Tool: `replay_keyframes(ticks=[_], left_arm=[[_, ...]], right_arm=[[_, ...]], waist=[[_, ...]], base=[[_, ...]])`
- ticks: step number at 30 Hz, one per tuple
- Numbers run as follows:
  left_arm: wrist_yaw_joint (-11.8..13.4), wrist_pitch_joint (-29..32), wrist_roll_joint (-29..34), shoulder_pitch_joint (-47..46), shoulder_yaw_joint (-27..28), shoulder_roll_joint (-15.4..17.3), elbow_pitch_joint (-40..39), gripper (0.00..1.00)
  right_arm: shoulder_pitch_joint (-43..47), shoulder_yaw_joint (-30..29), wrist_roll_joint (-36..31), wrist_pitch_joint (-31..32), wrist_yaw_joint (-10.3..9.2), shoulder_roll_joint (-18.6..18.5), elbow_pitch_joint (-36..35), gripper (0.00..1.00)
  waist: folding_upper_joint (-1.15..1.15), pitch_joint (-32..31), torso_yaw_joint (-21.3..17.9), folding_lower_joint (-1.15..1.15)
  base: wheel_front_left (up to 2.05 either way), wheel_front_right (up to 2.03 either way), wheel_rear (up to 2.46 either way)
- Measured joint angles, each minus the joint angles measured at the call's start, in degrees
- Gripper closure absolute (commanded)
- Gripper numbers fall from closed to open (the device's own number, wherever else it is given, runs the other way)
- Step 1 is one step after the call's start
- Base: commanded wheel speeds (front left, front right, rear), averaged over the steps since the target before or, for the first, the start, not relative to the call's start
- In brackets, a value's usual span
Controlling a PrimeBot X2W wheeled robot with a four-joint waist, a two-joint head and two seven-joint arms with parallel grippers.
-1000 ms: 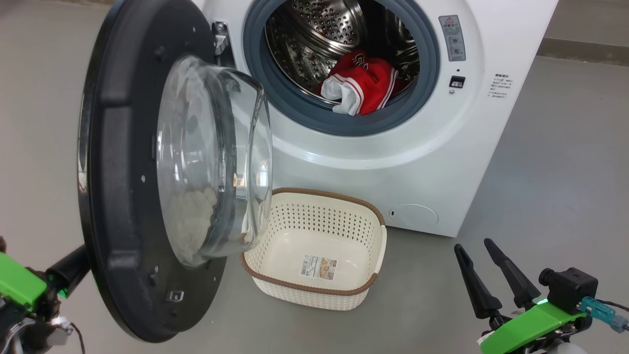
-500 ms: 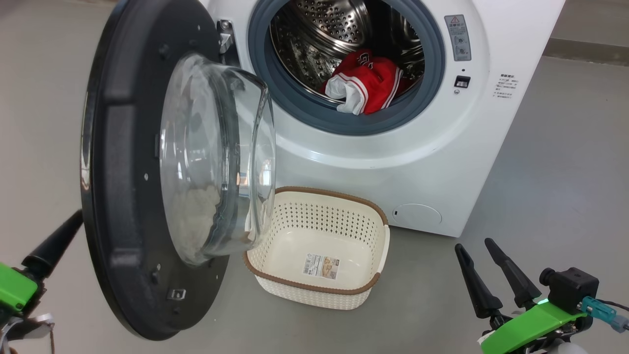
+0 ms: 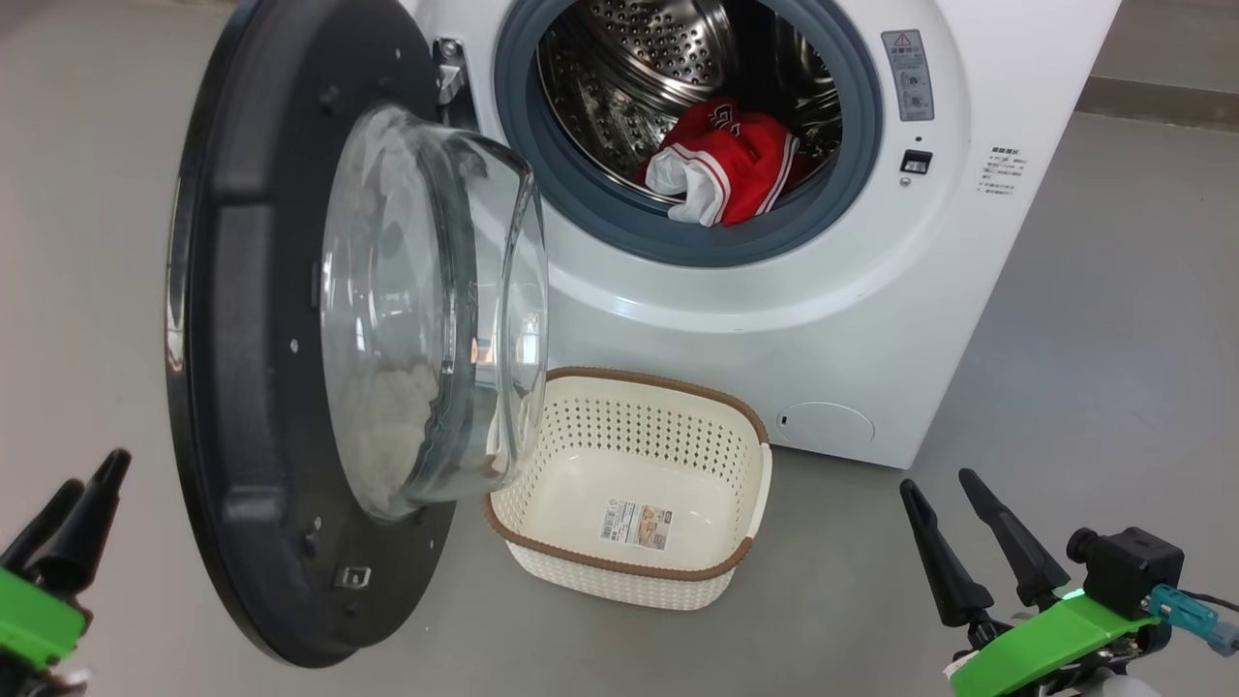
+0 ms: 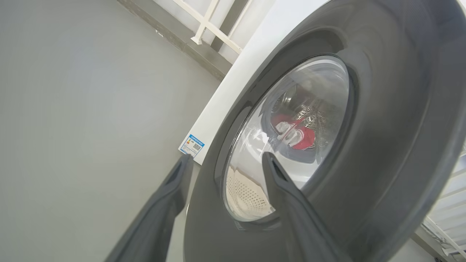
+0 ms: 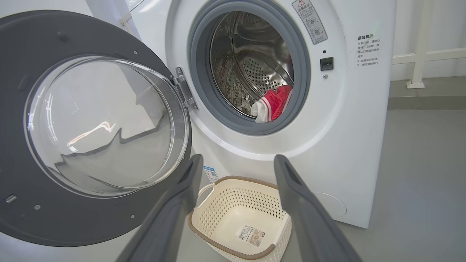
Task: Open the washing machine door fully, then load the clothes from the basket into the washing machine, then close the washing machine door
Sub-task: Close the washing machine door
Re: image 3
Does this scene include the metal door hinge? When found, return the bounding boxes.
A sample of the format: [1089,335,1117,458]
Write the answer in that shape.
[433,37,468,106]

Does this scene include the right camera cable teal connector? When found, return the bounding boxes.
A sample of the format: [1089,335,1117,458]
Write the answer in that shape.
[1142,584,1239,659]

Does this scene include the round white filter cover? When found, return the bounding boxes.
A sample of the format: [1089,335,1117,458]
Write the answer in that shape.
[777,402,876,451]

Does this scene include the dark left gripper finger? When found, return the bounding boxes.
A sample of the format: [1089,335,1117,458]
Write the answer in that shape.
[34,448,133,593]
[0,478,85,572]

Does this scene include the grey warning sticker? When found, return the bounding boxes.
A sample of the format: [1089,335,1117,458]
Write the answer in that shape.
[881,29,936,123]

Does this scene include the red number 23 jersey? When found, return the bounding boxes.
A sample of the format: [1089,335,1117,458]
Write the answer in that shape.
[637,96,802,227]

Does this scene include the paper basket label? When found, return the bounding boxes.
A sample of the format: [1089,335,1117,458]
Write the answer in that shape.
[599,499,673,551]

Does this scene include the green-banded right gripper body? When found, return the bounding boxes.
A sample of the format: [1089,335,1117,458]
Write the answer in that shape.
[944,586,1163,697]

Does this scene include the black round washer door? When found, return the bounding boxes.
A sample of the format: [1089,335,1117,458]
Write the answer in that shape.
[165,0,550,669]

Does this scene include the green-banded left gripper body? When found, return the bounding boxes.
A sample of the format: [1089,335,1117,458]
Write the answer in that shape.
[0,566,88,669]

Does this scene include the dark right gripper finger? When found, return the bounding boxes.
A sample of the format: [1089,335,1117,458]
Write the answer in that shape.
[899,478,996,628]
[958,469,1072,609]

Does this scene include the cream perforated laundry basket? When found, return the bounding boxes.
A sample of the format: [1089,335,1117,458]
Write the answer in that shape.
[482,366,773,612]

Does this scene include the steel washer drum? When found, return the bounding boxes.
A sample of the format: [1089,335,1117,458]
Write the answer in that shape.
[537,0,843,209]

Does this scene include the grey rubber door gasket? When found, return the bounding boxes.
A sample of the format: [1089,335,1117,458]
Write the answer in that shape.
[494,0,884,269]

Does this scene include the white front-load washing machine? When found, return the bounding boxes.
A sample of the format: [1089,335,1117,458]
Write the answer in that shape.
[397,0,1124,470]

